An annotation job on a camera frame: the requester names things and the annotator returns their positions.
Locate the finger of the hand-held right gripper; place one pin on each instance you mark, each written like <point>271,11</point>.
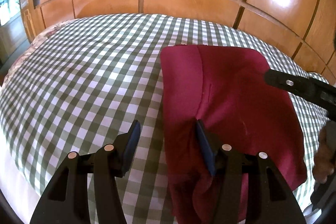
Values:
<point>288,82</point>

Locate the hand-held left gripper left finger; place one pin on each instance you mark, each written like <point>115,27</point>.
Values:
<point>131,142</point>

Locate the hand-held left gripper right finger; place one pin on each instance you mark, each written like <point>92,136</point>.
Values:
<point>206,145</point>

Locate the dark red garment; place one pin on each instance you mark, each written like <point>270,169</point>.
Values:
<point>236,87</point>

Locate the person's right hand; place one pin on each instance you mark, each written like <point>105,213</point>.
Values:
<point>325,158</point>

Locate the green white checked bedsheet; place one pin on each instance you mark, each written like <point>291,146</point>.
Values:
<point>78,82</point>

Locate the white bed mattress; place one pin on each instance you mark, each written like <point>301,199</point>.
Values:
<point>21,182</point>

